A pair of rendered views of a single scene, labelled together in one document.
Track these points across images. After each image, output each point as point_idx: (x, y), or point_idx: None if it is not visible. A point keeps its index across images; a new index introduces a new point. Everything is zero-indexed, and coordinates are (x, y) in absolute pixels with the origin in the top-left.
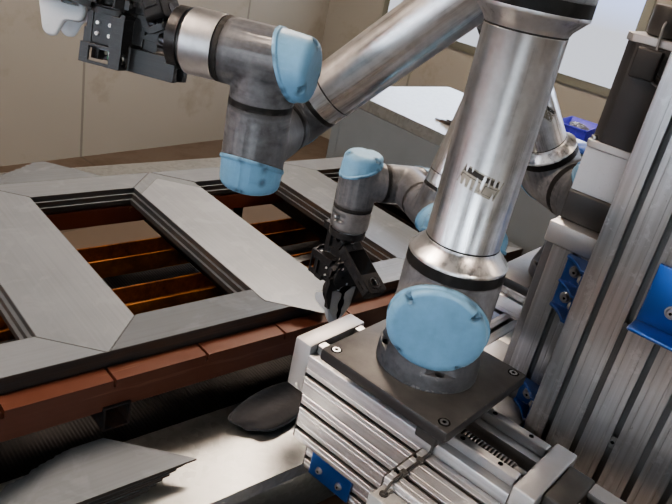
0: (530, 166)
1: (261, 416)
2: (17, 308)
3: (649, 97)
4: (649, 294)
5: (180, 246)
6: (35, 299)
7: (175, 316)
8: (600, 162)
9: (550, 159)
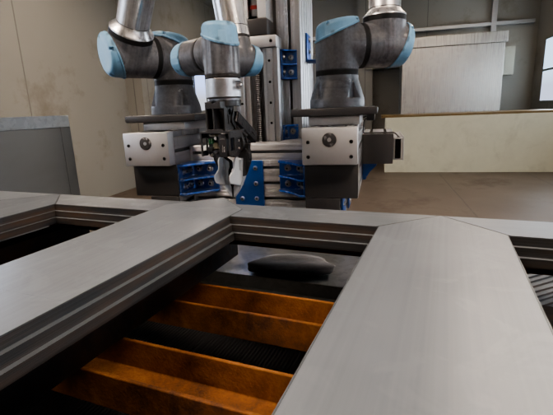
0: (149, 41)
1: (314, 257)
2: (518, 258)
3: None
4: (307, 47)
5: (132, 299)
6: (484, 261)
7: (340, 218)
8: (267, 0)
9: (152, 33)
